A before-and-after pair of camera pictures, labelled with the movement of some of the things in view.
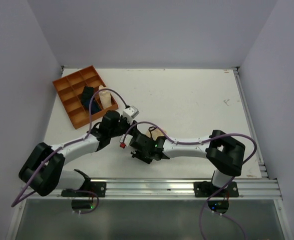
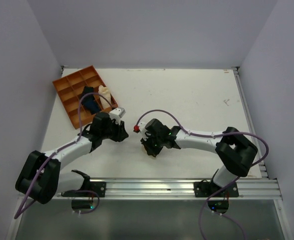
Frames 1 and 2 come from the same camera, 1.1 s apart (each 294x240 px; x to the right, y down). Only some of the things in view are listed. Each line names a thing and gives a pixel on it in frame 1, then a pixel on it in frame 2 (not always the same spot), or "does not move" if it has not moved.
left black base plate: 94,189 does not move
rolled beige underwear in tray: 105,97 does not move
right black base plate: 206,189 does not move
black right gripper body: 143,155 → 152,142
